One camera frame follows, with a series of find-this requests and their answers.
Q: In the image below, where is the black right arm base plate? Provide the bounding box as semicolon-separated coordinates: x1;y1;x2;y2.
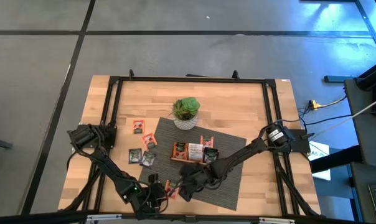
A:
266;127;312;154

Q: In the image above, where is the white paper sign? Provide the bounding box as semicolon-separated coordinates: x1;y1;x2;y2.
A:
308;140;332;181

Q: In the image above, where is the dark grey desk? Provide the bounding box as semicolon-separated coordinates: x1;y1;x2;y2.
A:
343;77;376;169
349;161;376;224

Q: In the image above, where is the black metal crossbar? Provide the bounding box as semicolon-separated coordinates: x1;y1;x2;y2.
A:
0;210;376;224

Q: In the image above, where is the black desk leg bar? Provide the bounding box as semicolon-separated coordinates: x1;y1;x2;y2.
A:
310;144;364;174

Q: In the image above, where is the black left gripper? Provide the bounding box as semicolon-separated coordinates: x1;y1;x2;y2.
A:
131;174;167;218

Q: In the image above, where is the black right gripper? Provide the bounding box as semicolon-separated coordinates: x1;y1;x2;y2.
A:
177;166;214;202

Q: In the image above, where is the white orange Tazo tea packet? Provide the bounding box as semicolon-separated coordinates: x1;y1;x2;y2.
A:
187;142;204;162

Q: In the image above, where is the potted green succulent plant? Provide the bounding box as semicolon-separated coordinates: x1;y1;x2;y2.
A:
169;96;202;131

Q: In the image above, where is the silver metal bracket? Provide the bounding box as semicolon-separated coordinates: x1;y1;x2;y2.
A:
258;217;296;224
87;213;123;222

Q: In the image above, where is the wooden tea organizer tray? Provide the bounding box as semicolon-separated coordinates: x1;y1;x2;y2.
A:
169;141;220;166

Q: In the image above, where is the white cable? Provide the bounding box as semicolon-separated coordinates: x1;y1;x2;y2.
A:
312;95;376;139

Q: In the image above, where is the grey woven placemat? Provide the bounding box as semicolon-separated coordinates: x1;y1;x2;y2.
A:
138;116;248;212

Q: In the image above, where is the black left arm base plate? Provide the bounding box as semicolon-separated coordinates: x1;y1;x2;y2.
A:
68;123;117;149

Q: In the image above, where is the blue-grey metal bar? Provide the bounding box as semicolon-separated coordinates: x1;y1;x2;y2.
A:
324;75;347;83

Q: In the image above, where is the black slanted beam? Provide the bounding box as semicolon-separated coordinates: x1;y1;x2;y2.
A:
355;57;376;91

